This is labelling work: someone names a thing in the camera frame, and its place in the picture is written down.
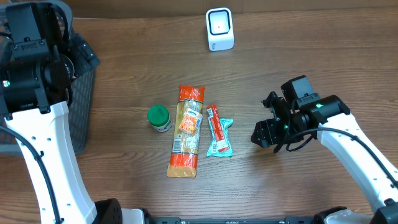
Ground red coffee stick sachet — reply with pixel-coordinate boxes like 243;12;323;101
207;105;229;152

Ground teal snack packet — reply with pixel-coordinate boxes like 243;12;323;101
206;118;233;157

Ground orange Kleenex tissue pack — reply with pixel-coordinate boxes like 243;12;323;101
178;108;203;136

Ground spaghetti pack orange ends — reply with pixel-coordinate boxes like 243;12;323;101
167;85;205;178

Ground green lid jar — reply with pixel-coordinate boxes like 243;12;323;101
147;105;172;133

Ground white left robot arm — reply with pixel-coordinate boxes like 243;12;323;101
1;1;152;224

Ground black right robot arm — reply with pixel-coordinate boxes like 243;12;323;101
251;75;397;224

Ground white barcode scanner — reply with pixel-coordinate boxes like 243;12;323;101
205;7;234;52

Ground grey plastic shopping basket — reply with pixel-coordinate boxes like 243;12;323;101
1;1;100;154

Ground black rail table edge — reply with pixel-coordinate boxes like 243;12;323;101
149;217;313;224

